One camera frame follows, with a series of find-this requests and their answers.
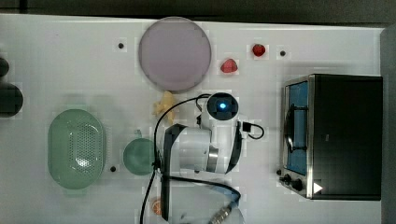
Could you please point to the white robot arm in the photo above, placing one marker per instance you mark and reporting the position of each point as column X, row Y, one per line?
column 213, row 146

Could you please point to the black toaster oven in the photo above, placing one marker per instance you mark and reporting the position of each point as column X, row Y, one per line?
column 331, row 143

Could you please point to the yellow banana toy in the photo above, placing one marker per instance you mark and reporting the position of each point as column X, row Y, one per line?
column 159, row 108

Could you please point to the pink red fruit toy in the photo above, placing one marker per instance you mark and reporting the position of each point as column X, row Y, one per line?
column 229, row 66

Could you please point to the purple round plate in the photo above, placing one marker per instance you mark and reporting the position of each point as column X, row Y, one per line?
column 175, row 54

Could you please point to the red strawberry toy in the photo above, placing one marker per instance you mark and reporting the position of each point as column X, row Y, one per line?
column 258, row 50

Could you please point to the blue cup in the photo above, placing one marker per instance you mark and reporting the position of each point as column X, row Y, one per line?
column 233, row 194

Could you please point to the orange slice toy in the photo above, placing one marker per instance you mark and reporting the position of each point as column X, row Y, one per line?
column 156, row 207

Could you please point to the green oval colander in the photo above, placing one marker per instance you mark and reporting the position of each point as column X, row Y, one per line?
column 76, row 149

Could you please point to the black round pan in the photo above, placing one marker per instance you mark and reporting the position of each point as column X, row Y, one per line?
column 11, row 100

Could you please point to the dark pot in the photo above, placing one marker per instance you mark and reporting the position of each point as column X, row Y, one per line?
column 4, row 67

